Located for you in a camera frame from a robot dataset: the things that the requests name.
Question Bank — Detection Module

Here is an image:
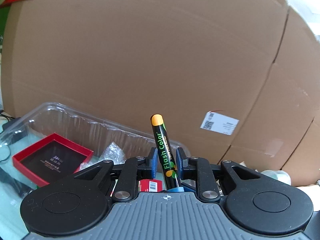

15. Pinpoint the red and black box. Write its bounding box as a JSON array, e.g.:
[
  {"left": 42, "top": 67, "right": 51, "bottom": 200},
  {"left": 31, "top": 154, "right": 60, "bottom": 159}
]
[{"left": 12, "top": 133, "right": 94, "bottom": 187}]

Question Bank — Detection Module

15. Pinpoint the white shipping label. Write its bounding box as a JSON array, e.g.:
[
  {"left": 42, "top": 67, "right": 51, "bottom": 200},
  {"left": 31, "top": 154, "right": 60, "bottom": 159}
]
[{"left": 200, "top": 111, "right": 239, "bottom": 136}]

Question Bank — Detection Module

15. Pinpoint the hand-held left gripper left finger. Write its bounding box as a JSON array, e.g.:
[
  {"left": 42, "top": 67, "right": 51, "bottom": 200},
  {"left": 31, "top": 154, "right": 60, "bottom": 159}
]
[{"left": 75, "top": 147, "right": 158, "bottom": 197}]

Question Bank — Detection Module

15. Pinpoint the red box with barcode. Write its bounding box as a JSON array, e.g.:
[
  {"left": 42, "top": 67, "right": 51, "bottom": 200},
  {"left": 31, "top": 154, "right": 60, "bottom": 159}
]
[{"left": 138, "top": 179, "right": 163, "bottom": 193}]

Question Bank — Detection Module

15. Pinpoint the black orange-capped chalk marker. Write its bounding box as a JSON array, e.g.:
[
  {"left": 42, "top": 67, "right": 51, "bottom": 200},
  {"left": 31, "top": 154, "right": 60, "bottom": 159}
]
[{"left": 150, "top": 114, "right": 181, "bottom": 189}]

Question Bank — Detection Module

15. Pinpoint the large brown cardboard box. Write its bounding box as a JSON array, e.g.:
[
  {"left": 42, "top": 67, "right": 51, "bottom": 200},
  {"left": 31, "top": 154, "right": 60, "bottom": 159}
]
[{"left": 0, "top": 0, "right": 320, "bottom": 187}]

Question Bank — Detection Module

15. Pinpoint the black cable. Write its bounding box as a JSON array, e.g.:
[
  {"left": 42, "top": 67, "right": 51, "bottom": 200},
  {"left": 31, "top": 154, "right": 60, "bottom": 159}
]
[{"left": 0, "top": 112, "right": 28, "bottom": 164}]

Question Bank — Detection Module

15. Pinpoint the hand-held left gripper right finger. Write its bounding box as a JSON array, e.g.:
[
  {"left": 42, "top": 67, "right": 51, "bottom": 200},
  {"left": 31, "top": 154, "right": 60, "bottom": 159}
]
[{"left": 176, "top": 147, "right": 261, "bottom": 197}]

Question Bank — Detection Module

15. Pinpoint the crumpled clear plastic bag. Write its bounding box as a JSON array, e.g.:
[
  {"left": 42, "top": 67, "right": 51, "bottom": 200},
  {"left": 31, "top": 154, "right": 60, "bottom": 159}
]
[{"left": 80, "top": 142, "right": 126, "bottom": 172}]

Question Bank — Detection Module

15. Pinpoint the clear plastic tray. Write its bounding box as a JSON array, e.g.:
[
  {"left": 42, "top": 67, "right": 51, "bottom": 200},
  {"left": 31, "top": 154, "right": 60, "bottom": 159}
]
[{"left": 0, "top": 102, "right": 192, "bottom": 193}]

